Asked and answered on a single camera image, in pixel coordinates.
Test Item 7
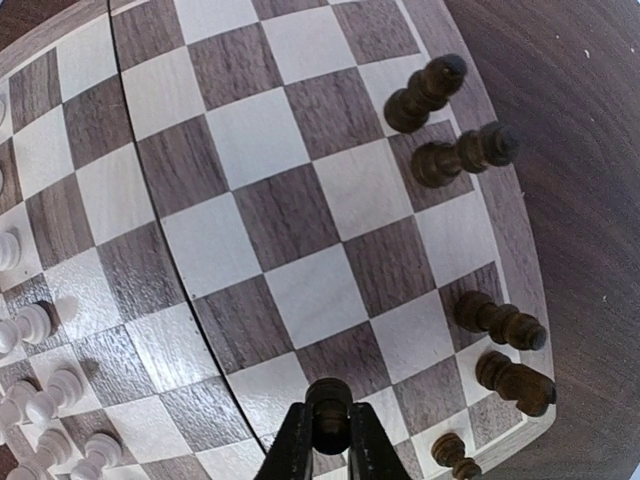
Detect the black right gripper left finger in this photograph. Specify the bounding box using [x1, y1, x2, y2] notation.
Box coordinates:
[254, 402, 313, 480]

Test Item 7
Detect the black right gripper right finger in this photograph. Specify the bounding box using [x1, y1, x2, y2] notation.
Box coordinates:
[348, 402, 411, 480]

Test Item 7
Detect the dark chess piece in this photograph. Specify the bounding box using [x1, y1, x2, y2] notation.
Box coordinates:
[475, 351, 557, 417]
[431, 432, 482, 480]
[305, 377, 353, 455]
[410, 121, 520, 189]
[454, 291, 548, 351]
[383, 53, 468, 134]

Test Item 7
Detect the wooden chess board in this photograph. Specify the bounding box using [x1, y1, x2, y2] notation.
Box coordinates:
[1, 1, 556, 479]

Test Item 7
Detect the white chess pieces group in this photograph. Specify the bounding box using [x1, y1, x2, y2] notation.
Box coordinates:
[0, 227, 124, 480]

